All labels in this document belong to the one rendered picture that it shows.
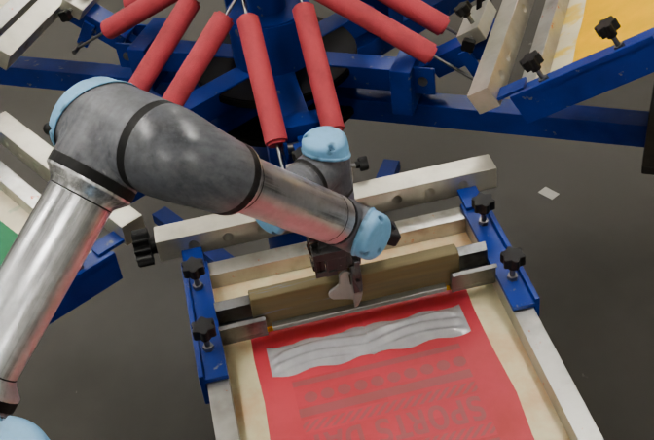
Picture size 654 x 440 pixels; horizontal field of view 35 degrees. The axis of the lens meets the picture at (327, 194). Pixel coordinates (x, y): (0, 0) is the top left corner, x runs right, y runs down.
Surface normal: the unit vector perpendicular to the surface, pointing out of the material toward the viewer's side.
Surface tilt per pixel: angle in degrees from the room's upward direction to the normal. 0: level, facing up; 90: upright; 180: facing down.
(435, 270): 90
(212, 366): 0
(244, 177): 77
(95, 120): 37
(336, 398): 0
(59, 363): 0
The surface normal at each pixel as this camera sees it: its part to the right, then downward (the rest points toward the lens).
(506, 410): -0.11, -0.77
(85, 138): -0.18, -0.23
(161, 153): -0.02, 0.04
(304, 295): 0.21, 0.60
